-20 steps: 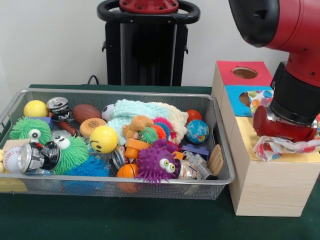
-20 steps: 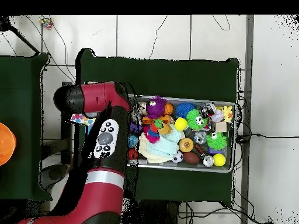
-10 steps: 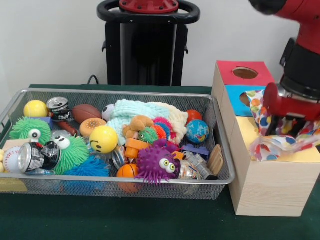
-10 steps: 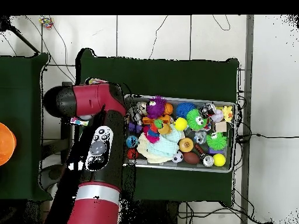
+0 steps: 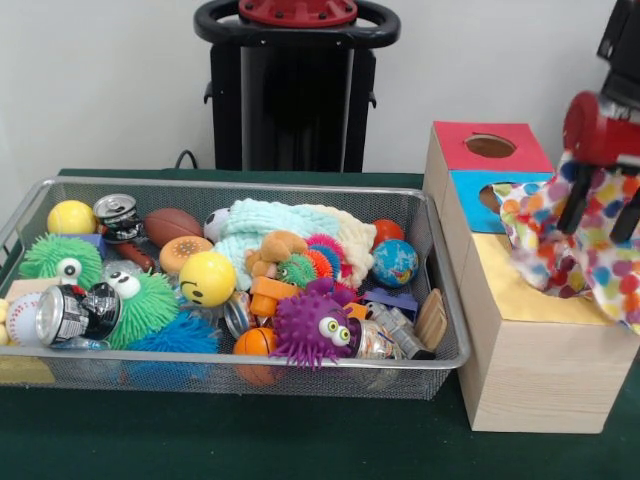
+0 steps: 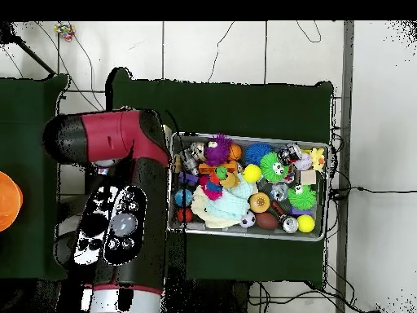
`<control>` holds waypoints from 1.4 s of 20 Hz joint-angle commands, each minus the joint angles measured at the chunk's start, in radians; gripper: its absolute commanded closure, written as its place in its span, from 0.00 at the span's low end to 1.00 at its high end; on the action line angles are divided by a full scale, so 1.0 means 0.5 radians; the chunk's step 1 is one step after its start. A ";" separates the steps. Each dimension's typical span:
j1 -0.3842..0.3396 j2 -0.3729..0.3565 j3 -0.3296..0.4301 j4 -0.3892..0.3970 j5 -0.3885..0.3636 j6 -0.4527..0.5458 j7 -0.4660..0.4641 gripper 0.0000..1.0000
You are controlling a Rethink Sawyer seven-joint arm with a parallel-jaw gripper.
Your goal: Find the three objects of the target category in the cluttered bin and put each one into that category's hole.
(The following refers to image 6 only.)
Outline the yellow ball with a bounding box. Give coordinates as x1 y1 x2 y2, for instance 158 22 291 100
243 163 262 183
296 214 317 235

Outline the green covered side table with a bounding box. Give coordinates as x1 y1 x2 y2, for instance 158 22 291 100
0 74 69 281

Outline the purple spiky monster toy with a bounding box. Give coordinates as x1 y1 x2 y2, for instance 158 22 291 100
202 134 235 167

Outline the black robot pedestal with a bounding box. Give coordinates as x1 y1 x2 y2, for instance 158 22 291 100
170 279 252 313

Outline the brown monkey toy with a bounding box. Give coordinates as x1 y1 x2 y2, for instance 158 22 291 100
217 168 244 190

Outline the small soccer ball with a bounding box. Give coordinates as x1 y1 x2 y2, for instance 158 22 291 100
239 211 257 229

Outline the shallow clear bin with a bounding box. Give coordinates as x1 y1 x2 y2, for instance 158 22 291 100
166 133 330 242

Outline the blue globe ball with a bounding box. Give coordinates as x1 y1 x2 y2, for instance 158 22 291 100
175 188 195 208

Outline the green spiky ball with eyes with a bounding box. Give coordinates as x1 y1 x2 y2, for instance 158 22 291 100
259 152 290 183

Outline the light teal cloth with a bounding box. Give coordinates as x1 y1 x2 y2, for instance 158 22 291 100
194 181 257 229

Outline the small orange basketball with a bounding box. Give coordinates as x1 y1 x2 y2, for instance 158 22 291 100
229 143 244 161

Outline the dark green table cloth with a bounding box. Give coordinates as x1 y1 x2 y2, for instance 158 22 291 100
107 67 335 288

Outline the orange bowl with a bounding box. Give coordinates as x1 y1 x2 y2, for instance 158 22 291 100
0 170 24 232

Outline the blue spiky ball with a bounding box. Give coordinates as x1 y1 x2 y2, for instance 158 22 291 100
245 143 274 165

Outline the small brown football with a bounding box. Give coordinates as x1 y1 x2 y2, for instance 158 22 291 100
255 211 280 231

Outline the small colourful toy on floor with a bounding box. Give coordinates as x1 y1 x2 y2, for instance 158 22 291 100
54 22 76 42

